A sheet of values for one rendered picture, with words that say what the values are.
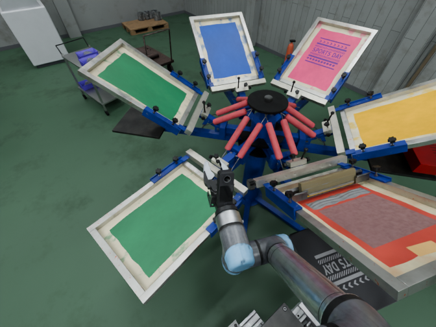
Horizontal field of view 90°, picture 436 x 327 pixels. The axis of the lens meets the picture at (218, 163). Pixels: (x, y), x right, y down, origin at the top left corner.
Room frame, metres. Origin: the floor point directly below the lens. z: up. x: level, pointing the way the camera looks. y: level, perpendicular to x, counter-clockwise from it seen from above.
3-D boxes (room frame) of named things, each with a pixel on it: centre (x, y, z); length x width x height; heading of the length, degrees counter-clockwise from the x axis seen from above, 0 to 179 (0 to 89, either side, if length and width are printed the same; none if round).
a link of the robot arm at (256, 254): (0.22, -0.07, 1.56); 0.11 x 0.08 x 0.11; 103
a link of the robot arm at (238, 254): (0.22, -0.05, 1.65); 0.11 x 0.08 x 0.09; 13
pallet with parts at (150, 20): (7.32, 2.18, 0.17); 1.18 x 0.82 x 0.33; 127
